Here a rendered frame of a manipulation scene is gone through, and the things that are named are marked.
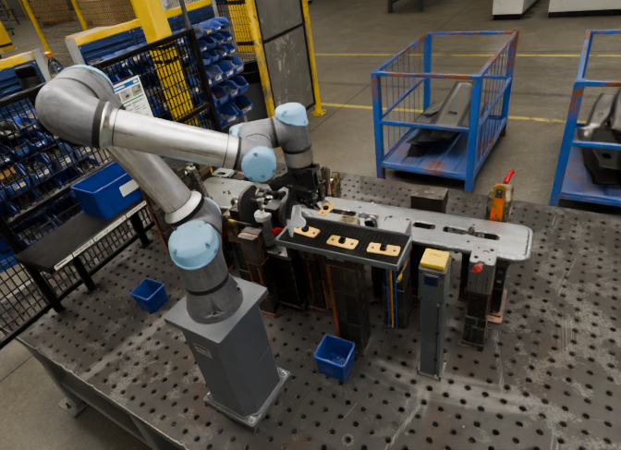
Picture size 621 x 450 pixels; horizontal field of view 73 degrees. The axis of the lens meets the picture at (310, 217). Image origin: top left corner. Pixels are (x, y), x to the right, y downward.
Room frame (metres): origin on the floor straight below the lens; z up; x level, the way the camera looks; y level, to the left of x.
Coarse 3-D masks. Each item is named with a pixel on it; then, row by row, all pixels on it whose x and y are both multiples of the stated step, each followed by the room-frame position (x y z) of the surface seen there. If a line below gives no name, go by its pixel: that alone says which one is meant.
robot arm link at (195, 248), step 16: (192, 224) 0.89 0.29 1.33; (208, 224) 0.88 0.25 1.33; (176, 240) 0.84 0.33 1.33; (192, 240) 0.83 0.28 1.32; (208, 240) 0.82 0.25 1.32; (176, 256) 0.80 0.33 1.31; (192, 256) 0.79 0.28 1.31; (208, 256) 0.80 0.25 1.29; (192, 272) 0.79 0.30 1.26; (208, 272) 0.79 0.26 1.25; (224, 272) 0.82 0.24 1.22; (192, 288) 0.79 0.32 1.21; (208, 288) 0.79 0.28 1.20
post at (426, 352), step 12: (420, 276) 0.79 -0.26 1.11; (432, 276) 0.77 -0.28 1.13; (444, 276) 0.76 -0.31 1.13; (420, 288) 0.79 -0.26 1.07; (432, 288) 0.78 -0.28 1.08; (444, 288) 0.77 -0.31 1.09; (420, 300) 0.80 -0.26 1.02; (432, 300) 0.78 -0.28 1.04; (444, 300) 0.77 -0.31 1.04; (420, 312) 0.80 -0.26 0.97; (432, 312) 0.78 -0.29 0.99; (444, 312) 0.81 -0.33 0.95; (420, 324) 0.80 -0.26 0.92; (432, 324) 0.78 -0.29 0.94; (420, 336) 0.80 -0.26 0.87; (432, 336) 0.78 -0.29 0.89; (420, 348) 0.80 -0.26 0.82; (432, 348) 0.78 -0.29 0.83; (420, 360) 0.80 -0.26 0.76; (432, 360) 0.78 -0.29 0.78; (444, 360) 0.82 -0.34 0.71; (420, 372) 0.79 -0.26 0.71; (432, 372) 0.78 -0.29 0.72
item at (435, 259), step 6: (426, 252) 0.83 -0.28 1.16; (432, 252) 0.83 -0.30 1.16; (438, 252) 0.82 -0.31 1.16; (444, 252) 0.82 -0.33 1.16; (426, 258) 0.81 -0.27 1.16; (432, 258) 0.81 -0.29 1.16; (438, 258) 0.80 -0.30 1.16; (444, 258) 0.80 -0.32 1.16; (420, 264) 0.80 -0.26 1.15; (426, 264) 0.79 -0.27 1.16; (432, 264) 0.78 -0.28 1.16; (438, 264) 0.78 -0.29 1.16; (444, 264) 0.78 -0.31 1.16
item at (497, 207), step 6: (498, 186) 1.16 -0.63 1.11; (504, 186) 1.15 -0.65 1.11; (498, 192) 1.15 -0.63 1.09; (504, 192) 1.14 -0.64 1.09; (498, 198) 1.15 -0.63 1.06; (504, 198) 1.14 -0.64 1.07; (492, 204) 1.15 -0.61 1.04; (498, 204) 1.14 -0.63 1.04; (492, 210) 1.15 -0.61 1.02; (498, 210) 1.13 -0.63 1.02; (492, 216) 1.14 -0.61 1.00; (498, 216) 1.13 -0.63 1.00
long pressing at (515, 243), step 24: (216, 192) 1.63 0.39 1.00; (312, 216) 1.32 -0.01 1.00; (336, 216) 1.29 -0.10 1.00; (384, 216) 1.24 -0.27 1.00; (408, 216) 1.22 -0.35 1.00; (432, 216) 1.19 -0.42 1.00; (456, 216) 1.17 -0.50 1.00; (432, 240) 1.06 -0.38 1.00; (456, 240) 1.04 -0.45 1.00; (480, 240) 1.02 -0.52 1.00; (504, 240) 1.00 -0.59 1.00; (528, 240) 0.99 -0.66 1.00
